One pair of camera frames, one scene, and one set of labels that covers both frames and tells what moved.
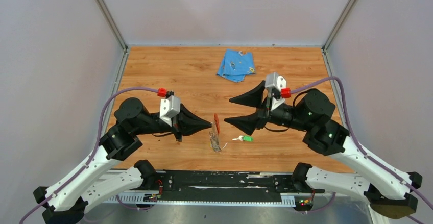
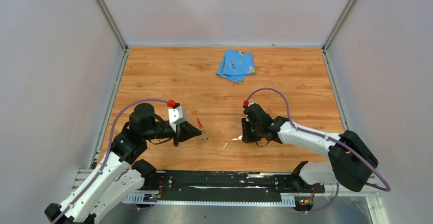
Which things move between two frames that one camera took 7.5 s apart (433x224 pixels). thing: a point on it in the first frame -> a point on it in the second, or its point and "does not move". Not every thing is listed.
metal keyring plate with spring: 214,140 -> 205,138
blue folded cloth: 235,65 does not move
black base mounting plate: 232,185 does not move
